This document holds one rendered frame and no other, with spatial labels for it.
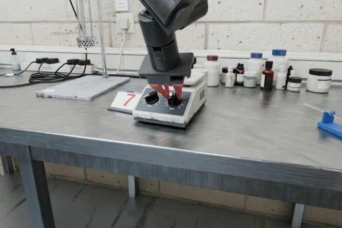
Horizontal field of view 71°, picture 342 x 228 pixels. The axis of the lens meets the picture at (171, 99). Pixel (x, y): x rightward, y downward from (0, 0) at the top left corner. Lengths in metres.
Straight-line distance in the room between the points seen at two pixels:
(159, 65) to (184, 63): 0.05
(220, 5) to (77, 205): 1.18
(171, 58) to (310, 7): 0.74
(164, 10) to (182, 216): 1.08
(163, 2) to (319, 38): 0.83
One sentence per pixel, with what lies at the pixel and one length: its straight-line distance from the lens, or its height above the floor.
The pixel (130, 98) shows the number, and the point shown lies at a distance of 0.65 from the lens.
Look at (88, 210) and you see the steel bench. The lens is 1.38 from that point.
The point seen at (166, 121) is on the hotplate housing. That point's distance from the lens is 0.53.
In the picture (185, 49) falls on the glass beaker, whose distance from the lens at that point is 0.58.
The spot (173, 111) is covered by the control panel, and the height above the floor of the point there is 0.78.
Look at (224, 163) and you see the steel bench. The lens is 0.44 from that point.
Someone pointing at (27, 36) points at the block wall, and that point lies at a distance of 1.49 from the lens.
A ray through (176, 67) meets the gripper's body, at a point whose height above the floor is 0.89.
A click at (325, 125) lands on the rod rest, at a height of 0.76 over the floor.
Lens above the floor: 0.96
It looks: 17 degrees down
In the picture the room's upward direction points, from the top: straight up
